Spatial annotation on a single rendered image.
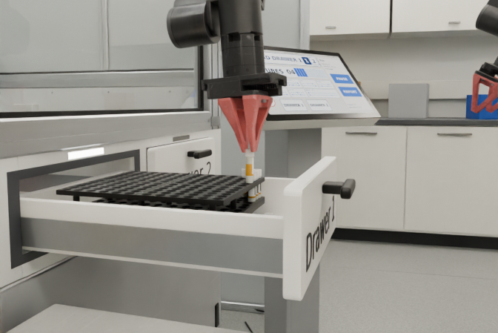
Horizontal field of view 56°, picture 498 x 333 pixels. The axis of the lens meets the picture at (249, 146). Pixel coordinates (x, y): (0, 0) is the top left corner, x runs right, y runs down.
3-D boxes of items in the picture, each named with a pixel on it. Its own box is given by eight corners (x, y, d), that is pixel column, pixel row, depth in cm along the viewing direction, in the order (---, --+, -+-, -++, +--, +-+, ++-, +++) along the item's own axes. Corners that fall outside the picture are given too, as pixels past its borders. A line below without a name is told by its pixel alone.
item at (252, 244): (322, 219, 71) (323, 179, 70) (285, 279, 46) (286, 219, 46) (95, 202, 82) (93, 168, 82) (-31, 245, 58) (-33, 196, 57)
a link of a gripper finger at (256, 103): (261, 153, 59) (256, 78, 59) (210, 155, 62) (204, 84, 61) (276, 149, 65) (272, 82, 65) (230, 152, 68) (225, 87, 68)
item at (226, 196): (264, 181, 69) (264, 176, 69) (223, 205, 52) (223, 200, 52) (252, 180, 69) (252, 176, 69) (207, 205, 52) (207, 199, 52)
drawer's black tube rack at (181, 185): (264, 219, 69) (264, 176, 69) (223, 256, 52) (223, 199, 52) (132, 210, 76) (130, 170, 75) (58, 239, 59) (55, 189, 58)
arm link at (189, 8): (245, -65, 61) (267, -22, 69) (168, -47, 65) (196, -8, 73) (237, 12, 57) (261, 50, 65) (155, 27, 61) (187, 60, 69)
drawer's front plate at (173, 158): (215, 183, 111) (214, 137, 110) (156, 210, 84) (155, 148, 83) (208, 183, 112) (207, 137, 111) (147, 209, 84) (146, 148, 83)
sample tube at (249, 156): (246, 182, 64) (247, 148, 64) (255, 182, 64) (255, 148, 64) (243, 182, 63) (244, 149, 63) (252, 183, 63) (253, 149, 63)
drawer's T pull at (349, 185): (355, 188, 60) (356, 178, 60) (350, 200, 53) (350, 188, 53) (327, 187, 61) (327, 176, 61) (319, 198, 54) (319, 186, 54)
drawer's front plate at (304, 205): (336, 227, 72) (336, 156, 71) (300, 303, 44) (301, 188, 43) (324, 226, 72) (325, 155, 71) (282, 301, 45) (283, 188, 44)
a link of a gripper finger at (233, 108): (272, 152, 58) (267, 76, 58) (219, 154, 61) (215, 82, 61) (287, 149, 65) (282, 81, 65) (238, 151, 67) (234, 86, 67)
